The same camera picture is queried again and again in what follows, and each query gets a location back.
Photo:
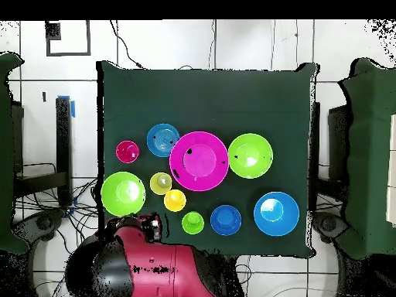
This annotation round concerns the small light blue bowl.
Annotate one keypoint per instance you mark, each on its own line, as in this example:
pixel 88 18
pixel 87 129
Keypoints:
pixel 163 140

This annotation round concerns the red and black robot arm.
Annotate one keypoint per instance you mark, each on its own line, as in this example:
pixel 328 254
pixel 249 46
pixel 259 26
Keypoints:
pixel 154 263

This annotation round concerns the large pink plastic bowl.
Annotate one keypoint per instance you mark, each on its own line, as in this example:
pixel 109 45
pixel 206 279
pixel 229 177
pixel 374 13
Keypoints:
pixel 199 161

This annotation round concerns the pale yellow translucent cup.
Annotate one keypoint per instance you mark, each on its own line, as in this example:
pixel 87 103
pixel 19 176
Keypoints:
pixel 161 183

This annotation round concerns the orange-yellow plastic cup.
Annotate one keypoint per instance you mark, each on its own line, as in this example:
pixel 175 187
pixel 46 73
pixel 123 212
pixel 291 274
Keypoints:
pixel 175 200

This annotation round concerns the green plastic bowl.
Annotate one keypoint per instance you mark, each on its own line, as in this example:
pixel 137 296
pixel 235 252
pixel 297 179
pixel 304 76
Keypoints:
pixel 123 194
pixel 250 155

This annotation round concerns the green plastic cup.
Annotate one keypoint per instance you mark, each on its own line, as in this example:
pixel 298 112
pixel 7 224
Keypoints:
pixel 192 222

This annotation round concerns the small dark blue bowl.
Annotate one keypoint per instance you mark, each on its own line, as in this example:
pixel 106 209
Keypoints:
pixel 225 220

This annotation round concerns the dark green tablecloth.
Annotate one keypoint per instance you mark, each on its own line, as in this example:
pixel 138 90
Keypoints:
pixel 201 99

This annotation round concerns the red plastic cup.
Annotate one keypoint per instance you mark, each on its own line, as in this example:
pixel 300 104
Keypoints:
pixel 127 151

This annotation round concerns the large blue plastic bowl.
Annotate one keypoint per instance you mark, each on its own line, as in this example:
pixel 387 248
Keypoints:
pixel 276 213

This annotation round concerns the neighbouring green cloth table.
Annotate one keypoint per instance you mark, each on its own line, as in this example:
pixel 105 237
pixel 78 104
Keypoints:
pixel 6 154
pixel 368 170

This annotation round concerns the black stand post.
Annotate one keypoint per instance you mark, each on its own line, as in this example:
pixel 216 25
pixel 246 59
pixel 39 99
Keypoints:
pixel 315 154
pixel 63 148

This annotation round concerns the grey pedestal foot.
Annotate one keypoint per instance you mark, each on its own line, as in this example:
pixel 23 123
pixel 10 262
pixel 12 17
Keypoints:
pixel 328 224
pixel 43 222

